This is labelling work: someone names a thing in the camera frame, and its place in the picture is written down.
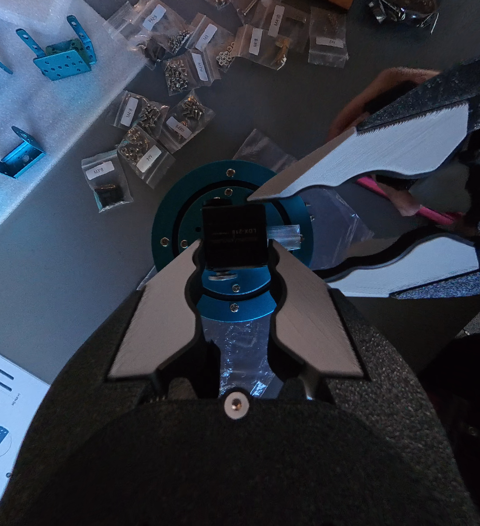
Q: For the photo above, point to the red metal screwdriver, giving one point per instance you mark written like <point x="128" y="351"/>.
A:
<point x="433" y="213"/>

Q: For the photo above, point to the blue round turntable base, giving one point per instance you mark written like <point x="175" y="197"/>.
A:
<point x="174" y="205"/>

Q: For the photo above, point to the dark grey desk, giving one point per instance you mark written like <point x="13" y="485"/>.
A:
<point x="59" y="287"/>

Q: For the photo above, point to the person's right hand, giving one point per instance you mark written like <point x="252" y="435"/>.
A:
<point x="347" y="115"/>

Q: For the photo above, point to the printed instruction booklet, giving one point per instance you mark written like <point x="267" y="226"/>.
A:
<point x="10" y="411"/>

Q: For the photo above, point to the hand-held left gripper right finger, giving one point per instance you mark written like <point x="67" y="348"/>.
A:
<point x="318" y="324"/>

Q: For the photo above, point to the crumpled silver foil bag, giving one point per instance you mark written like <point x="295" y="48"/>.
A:
<point x="400" y="12"/>

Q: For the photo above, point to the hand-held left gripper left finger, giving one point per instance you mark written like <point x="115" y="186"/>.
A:
<point x="153" y="320"/>

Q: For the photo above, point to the blue perforated U bracket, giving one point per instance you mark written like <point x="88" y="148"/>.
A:
<point x="63" y="61"/>

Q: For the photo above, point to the blue narrow U bracket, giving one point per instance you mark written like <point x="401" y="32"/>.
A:
<point x="22" y="158"/>

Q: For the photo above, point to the white foam sheet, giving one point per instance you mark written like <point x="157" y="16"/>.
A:
<point x="38" y="107"/>

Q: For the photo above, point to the black servo motor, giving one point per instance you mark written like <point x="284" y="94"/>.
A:
<point x="234" y="238"/>

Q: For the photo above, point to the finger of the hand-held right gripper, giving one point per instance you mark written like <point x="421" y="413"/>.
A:
<point x="429" y="263"/>
<point x="388" y="148"/>

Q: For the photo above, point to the pile of small screw bags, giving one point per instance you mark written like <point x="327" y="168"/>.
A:
<point x="178" y="74"/>

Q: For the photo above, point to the small clear plastic sleeve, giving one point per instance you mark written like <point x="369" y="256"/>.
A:
<point x="285" y="237"/>

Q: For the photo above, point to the large clear plastic bag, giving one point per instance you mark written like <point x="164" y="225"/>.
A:
<point x="338" y="230"/>

